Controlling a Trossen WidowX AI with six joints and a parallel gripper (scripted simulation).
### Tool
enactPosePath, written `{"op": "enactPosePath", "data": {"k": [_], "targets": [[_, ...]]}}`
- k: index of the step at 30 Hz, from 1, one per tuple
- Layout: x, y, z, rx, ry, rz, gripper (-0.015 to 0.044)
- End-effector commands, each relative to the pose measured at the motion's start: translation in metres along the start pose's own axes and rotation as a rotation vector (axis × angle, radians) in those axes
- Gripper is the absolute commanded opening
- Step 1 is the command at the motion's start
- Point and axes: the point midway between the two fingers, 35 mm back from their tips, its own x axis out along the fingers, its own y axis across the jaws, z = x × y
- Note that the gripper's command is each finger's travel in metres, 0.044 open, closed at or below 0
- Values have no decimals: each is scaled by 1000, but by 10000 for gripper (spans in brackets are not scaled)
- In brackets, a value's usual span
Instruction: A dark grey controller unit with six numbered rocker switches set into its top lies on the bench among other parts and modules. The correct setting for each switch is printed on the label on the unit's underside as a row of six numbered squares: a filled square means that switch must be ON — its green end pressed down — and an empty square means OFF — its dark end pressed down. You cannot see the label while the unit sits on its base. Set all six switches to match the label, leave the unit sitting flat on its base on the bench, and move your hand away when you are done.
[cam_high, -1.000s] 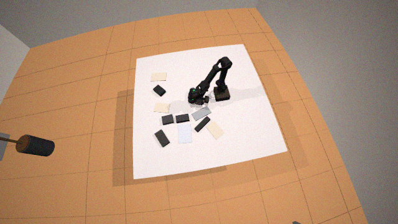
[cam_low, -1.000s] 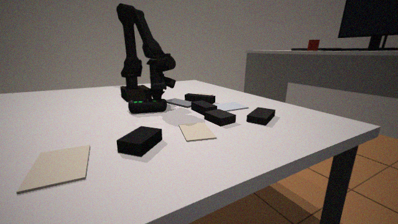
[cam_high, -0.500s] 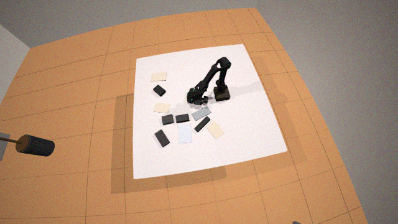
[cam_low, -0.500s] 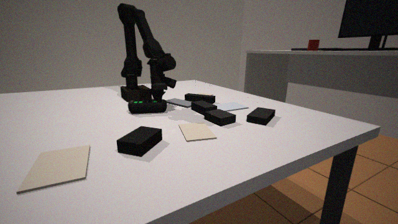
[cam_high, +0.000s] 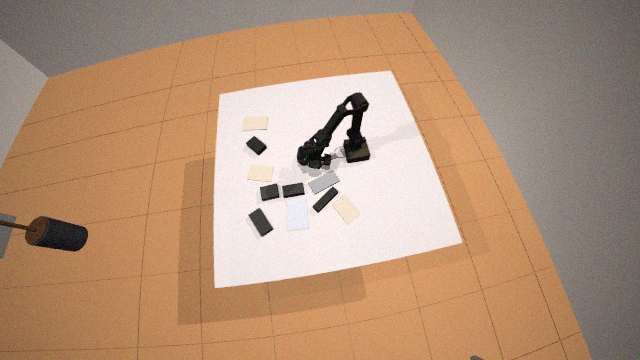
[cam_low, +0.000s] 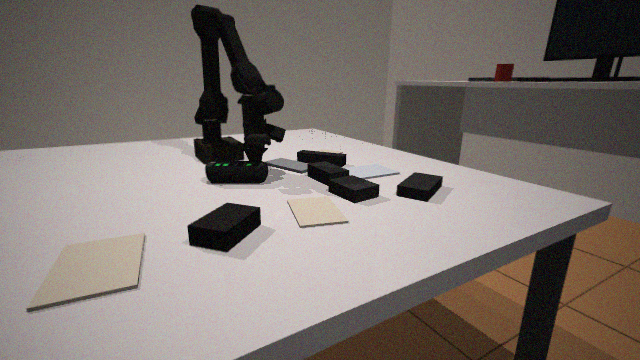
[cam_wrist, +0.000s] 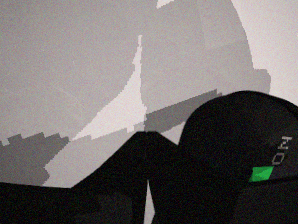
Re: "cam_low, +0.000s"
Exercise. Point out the beige flat square plate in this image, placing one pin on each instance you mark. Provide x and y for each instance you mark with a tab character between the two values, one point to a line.
91	269

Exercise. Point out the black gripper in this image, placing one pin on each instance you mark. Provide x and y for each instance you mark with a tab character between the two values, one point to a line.
254	140

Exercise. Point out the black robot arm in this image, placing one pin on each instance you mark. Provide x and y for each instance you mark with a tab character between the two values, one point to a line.
210	25

